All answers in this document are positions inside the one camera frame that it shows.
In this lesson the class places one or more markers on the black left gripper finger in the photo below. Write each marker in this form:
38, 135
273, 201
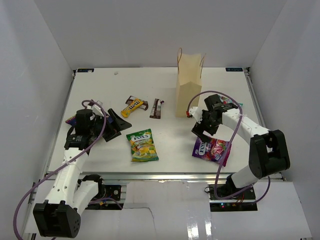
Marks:
117, 122
111, 132

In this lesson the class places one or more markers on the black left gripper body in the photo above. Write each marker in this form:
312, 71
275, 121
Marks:
96, 128

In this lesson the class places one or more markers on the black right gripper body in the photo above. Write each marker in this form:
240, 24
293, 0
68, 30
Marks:
207, 121

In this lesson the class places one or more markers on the purple Fox's candy bag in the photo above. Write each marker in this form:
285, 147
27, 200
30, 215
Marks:
212, 151

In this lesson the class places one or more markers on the teal Fox's candy bag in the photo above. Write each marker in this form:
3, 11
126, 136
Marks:
227, 101

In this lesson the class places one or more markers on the dark purple nut snack bag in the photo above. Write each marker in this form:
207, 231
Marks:
71, 121

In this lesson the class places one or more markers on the green Fox's candy bag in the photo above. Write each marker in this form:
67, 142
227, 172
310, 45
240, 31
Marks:
142, 146

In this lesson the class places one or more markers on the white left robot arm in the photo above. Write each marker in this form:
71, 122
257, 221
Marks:
59, 215

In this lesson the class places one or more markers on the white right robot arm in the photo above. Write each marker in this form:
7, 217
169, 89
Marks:
268, 152

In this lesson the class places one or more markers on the beige paper bag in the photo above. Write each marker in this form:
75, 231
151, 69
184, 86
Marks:
189, 80

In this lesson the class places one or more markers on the yellow M&M's packet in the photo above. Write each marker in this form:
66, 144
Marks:
131, 107

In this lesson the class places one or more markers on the brown Hershey's chocolate bar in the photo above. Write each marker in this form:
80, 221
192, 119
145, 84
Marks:
156, 109

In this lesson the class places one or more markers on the right blue table label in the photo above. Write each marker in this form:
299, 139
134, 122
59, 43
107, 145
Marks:
234, 69

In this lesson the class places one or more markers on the blue table label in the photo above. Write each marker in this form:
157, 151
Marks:
234, 69
85, 70

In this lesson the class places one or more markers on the left blue table label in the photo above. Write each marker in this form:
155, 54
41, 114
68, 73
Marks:
85, 70

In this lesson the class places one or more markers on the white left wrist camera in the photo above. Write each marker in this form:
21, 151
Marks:
95, 107

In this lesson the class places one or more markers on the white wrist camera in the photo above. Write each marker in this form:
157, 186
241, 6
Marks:
196, 113
95, 107

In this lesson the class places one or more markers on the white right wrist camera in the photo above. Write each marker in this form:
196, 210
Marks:
196, 113

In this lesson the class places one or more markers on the aluminium front rail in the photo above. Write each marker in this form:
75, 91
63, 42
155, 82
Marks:
188, 177

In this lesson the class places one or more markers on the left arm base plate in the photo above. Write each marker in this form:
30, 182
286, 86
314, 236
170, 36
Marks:
110, 192

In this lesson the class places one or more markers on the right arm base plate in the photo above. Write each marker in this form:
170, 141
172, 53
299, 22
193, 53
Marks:
244, 202

